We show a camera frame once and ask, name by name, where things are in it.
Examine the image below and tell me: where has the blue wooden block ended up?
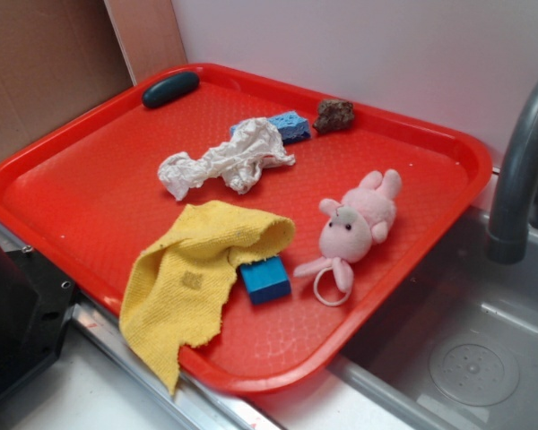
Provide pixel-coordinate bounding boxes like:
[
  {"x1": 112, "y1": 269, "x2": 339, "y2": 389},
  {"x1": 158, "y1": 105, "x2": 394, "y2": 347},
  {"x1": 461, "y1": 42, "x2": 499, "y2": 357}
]
[{"x1": 239, "y1": 255, "x2": 291, "y2": 305}]

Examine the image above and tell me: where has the yellow cloth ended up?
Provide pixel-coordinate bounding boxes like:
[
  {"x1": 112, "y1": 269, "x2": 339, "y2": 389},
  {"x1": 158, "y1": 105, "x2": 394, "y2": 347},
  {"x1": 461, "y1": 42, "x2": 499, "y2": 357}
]
[{"x1": 119, "y1": 201, "x2": 295, "y2": 392}]

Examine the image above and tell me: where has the blue sponge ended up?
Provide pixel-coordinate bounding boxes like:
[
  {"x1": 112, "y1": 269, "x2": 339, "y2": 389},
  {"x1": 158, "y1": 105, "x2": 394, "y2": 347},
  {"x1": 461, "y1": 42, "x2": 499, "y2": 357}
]
[{"x1": 229, "y1": 111, "x2": 311, "y2": 148}]

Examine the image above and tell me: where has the dark green oval object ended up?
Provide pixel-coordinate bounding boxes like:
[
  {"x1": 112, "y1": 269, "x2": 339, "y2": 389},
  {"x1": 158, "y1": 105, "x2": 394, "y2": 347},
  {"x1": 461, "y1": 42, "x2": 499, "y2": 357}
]
[{"x1": 142, "y1": 71, "x2": 200, "y2": 108}]

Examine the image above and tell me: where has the brown rock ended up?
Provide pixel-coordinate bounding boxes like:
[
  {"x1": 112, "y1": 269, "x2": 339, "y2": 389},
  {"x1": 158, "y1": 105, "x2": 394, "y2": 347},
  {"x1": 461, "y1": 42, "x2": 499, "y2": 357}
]
[{"x1": 312, "y1": 99, "x2": 355, "y2": 134}]

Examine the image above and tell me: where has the crumpled white paper towel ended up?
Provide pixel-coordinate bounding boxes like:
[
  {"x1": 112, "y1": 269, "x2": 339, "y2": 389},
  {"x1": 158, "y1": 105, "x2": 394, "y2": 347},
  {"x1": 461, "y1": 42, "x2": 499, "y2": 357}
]
[{"x1": 158, "y1": 117, "x2": 296, "y2": 201}]

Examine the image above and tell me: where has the grey faucet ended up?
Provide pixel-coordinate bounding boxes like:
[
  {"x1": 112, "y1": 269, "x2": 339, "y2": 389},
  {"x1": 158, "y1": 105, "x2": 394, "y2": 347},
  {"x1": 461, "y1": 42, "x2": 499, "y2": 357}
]
[{"x1": 486, "y1": 82, "x2": 538, "y2": 264}]

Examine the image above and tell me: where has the brown cardboard panel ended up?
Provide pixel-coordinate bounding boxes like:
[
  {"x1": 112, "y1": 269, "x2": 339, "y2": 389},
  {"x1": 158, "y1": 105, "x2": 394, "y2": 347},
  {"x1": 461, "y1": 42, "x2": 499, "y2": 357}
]
[{"x1": 0, "y1": 1, "x2": 187, "y2": 161}]

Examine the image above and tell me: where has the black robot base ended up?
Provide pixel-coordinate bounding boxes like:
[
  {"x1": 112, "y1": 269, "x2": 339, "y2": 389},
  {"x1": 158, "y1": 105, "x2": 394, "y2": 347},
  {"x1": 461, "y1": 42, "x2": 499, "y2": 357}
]
[{"x1": 0, "y1": 246, "x2": 76, "y2": 401}]

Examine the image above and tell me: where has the pink plush bunny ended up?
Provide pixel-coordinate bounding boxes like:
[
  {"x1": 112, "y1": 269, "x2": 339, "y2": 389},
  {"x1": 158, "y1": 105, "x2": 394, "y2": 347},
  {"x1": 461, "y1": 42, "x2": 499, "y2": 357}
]
[{"x1": 293, "y1": 169, "x2": 403, "y2": 307}]

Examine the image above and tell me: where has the grey sink basin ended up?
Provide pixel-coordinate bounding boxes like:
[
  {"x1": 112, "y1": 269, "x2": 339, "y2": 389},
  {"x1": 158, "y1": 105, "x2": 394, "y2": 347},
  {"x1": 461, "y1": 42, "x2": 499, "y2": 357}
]
[{"x1": 330, "y1": 209, "x2": 538, "y2": 429}]

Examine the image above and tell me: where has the red plastic tray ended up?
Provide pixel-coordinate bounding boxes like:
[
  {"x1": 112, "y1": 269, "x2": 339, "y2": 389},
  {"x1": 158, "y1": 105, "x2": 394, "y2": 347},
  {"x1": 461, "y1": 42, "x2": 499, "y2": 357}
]
[{"x1": 0, "y1": 64, "x2": 492, "y2": 395}]

